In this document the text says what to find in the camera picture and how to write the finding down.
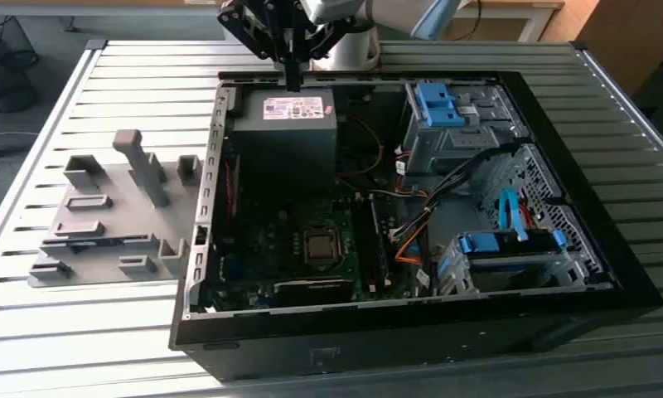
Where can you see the hard disk in blue carrier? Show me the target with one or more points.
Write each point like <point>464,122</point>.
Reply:
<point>481,244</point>

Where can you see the wooden desk white legs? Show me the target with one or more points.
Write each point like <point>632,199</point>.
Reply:
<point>536,25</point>

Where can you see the installed black RAM stick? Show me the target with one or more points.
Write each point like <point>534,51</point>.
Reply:
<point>381,244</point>

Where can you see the blue plastic drive latch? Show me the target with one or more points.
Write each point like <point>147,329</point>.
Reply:
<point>437,103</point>

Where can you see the green motherboard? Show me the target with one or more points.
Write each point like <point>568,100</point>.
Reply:
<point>265,232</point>

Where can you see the CPU socket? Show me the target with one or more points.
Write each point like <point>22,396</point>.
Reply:
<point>321,265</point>

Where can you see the grey power supply unit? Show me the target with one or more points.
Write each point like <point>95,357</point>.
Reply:
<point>309,122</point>

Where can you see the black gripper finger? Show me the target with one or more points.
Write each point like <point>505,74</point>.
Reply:
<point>243,29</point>
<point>332,37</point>

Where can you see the grey office table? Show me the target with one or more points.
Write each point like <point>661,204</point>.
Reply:
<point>116,11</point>

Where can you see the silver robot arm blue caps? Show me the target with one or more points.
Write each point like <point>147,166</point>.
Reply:
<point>353,49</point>

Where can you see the green RAM stick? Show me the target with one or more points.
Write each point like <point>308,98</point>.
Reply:
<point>105,244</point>

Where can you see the silver CPU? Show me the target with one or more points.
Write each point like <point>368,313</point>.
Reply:
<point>320,248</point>

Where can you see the grey metal drive cage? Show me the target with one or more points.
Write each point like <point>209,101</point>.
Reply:
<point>464,141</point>

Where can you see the brown wooden cabinet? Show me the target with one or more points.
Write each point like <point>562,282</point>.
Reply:
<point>630,37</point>

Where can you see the black open PC case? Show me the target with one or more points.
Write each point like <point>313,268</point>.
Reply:
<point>365,344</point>

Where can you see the black graphics card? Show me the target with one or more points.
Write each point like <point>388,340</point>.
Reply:
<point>315,292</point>

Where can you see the black RAM slot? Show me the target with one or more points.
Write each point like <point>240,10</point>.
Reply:
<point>363,244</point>

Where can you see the grey metal disk bay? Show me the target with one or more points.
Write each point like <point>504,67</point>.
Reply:
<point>553,269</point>

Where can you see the grey plastic parts rack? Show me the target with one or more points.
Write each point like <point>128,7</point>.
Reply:
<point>116,195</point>

